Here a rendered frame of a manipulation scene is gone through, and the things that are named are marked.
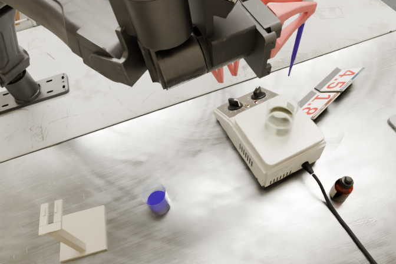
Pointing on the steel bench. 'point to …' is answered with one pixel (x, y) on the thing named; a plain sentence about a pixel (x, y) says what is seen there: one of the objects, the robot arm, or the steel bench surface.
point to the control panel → (243, 104)
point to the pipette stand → (75, 230)
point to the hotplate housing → (231, 128)
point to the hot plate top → (270, 152)
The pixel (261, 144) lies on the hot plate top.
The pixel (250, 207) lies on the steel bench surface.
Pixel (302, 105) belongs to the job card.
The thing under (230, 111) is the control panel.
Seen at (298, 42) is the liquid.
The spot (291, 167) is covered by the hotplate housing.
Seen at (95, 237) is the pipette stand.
